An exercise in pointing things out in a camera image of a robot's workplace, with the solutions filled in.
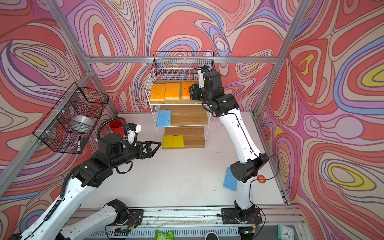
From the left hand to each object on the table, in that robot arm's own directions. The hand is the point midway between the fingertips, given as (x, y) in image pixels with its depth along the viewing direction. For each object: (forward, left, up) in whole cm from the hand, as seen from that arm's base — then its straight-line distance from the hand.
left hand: (156, 143), depth 65 cm
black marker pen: (+2, +40, -7) cm, 40 cm away
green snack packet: (-31, -1, -29) cm, 43 cm away
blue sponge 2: (-6, -37, -30) cm, 48 cm away
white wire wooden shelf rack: (+17, -10, -6) cm, 21 cm away
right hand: (+23, -16, +10) cm, 30 cm away
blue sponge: (+20, 0, -6) cm, 21 cm away
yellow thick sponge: (+20, -6, -28) cm, 34 cm away
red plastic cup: (+25, +33, -18) cm, 45 cm away
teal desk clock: (-30, -59, -29) cm, 72 cm away
